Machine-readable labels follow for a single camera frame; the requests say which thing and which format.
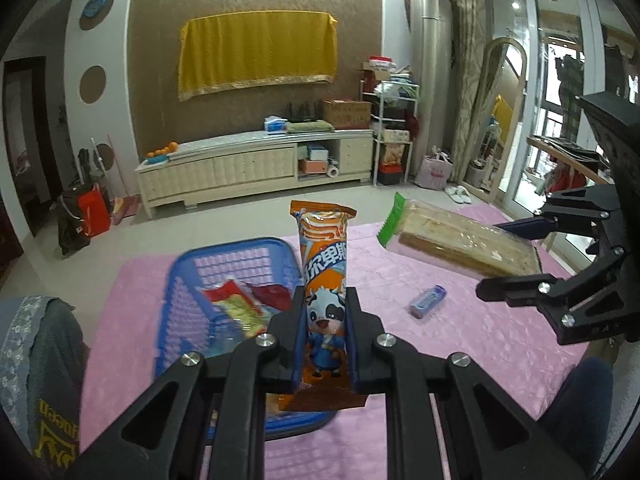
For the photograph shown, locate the red shopping bag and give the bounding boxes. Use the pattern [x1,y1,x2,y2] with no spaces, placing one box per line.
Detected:
[78,184,111,237]

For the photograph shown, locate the white slippers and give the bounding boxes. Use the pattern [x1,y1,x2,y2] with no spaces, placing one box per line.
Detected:
[445,185,472,205]

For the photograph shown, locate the orange cartoon snack bar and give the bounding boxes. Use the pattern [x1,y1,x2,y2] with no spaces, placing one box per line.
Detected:
[278,200,367,412]

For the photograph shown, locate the blue tissue pack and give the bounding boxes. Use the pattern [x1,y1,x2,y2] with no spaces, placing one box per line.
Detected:
[264,116,288,134]

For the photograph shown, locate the black bag on floor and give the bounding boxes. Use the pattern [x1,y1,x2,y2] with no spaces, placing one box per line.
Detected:
[55,190,90,257]

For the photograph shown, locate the cream TV cabinet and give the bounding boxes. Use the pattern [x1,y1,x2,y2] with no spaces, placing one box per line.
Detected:
[136,129,374,217]

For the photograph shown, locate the wooden clothes drying rack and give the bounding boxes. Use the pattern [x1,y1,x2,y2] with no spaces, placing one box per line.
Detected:
[526,136,613,195]

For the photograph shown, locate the green folded towel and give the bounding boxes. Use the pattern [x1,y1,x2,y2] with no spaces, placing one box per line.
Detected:
[285,119,334,134]

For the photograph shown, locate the yellow cloth covered television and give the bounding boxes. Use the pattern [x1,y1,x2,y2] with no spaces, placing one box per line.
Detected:
[177,10,338,102]

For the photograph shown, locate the paper towel roll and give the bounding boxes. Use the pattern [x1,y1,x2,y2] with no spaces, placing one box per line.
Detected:
[326,165,340,178]

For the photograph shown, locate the white wire shelf rack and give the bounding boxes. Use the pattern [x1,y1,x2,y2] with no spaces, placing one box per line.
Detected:
[359,55,421,185]

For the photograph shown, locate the small blue purple packet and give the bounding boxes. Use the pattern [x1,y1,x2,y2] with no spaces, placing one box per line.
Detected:
[409,285,447,318]

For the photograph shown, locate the cardboard box on cabinet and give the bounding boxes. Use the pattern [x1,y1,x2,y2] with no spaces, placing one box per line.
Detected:
[322,100,371,130]

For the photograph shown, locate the clear pack blue biscuits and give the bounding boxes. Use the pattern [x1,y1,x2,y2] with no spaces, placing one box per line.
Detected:
[205,325,245,358]

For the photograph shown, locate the silver standing air conditioner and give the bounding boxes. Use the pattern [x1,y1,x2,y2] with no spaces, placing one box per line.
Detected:
[410,0,452,174]

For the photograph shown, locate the patterned beige curtain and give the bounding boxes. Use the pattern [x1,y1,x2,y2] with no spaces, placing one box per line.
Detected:
[451,0,486,182]

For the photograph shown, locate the green-end wafer cracker pack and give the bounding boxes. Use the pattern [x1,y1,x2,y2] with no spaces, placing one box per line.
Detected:
[378,193,541,280]

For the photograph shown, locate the plate of oranges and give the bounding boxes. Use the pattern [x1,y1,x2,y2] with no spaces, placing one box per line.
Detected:
[144,141,179,165]

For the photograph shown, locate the red yellow snack pouch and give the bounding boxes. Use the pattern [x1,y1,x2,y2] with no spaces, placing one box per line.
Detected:
[200,278,270,338]

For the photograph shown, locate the broom and dustpan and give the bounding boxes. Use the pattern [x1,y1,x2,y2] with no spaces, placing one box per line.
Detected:
[91,138,141,226]

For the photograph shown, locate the grey lace-trimmed cloth chair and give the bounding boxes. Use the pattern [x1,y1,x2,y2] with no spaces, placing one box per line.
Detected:
[1,296,88,479]

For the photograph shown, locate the blue plastic basket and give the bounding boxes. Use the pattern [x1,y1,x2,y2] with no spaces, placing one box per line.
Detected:
[153,237,338,442]

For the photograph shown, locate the pink gift bag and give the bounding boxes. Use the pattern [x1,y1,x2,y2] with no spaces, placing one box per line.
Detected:
[414,150,454,191]

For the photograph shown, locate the arched standing mirror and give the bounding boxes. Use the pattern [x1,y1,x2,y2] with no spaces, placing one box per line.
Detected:
[462,37,527,203]

